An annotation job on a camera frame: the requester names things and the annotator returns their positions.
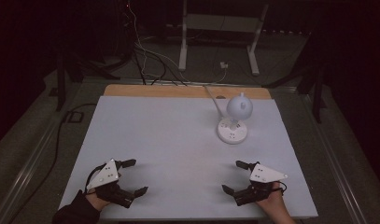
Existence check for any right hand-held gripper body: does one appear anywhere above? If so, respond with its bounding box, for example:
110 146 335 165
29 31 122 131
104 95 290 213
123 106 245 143
233 163 289 207

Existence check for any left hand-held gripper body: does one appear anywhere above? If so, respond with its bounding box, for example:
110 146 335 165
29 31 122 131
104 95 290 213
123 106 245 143
86 158 136 209

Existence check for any person's left hand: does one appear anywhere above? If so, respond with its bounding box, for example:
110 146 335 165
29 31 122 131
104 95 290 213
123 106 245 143
84 189 112 212

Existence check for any person's right hand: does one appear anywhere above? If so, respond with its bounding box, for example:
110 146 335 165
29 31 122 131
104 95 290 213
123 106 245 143
256 181 289 213

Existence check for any white desk lamp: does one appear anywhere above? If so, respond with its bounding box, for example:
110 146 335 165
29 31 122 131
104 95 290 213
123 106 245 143
217 91 254 145

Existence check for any white table cover sheet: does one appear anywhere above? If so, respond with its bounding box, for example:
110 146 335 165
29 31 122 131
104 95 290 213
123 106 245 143
58 95 318 220

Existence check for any black tripod stand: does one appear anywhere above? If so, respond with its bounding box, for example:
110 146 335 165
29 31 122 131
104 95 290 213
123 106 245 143
50 50 120 112
265 60 329 124

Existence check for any white metal stand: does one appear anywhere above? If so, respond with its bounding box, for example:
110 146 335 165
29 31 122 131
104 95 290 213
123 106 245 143
177 0 270 77

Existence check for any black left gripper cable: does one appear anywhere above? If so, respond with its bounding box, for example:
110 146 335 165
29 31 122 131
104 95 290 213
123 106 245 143
84 162 108 194

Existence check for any long black cable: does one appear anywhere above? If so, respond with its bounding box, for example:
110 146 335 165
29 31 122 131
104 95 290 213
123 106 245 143
8 103 98 224

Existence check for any white lamp cable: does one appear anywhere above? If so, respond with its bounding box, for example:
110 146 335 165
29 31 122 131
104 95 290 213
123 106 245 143
204 85 225 119

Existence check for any black floor cable bundle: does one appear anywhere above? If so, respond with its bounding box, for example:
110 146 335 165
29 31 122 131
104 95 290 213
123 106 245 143
133 46 189 87

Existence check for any thin white floor cable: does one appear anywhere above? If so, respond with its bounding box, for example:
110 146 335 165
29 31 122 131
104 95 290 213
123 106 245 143
127 0 228 86

